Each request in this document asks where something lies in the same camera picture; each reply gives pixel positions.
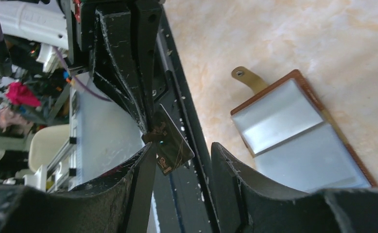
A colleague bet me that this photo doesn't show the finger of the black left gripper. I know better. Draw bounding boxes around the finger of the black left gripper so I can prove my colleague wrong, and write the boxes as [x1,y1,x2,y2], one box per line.
[93,3,151,133]
[135,0,162,117]

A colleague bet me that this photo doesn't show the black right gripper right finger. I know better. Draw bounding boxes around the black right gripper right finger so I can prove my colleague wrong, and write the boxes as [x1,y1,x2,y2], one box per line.
[211,142,378,233]

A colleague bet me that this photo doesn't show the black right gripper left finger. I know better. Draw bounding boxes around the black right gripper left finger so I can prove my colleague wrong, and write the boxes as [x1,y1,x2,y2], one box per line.
[0,143,156,233]

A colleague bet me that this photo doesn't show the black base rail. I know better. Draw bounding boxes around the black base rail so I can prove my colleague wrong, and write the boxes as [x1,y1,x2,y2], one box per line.
[152,15,219,233]

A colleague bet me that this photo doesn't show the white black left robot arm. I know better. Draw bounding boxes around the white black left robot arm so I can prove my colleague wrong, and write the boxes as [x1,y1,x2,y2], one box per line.
[0,0,162,133]

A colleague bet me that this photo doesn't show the black VIP credit card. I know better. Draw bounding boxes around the black VIP credit card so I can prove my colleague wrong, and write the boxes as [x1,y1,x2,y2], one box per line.
[142,104,195,176]

